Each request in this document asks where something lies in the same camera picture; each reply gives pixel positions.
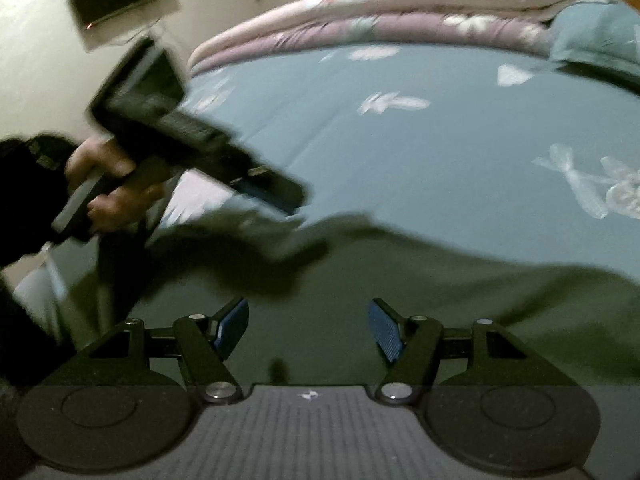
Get person's left hand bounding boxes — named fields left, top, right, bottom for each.
left=65, top=135, right=166, bottom=233

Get teal floral pillow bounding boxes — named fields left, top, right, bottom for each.
left=547, top=0, right=640, bottom=78

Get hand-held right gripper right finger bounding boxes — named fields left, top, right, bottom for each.
left=367, top=298, right=556, bottom=406

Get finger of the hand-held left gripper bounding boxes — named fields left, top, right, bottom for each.
left=240, top=165, right=307, bottom=218

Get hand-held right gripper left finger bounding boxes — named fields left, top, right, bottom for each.
left=65, top=296, right=251, bottom=406

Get person's left forearm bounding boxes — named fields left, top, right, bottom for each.
left=0, top=135, right=76, bottom=267

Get person's black clothing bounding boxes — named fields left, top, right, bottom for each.
left=0, top=270, right=76, bottom=396

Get dark green pants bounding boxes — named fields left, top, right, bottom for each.
left=65, top=207, right=640, bottom=391

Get purple floral quilt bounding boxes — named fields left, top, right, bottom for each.
left=190, top=10, right=556, bottom=78

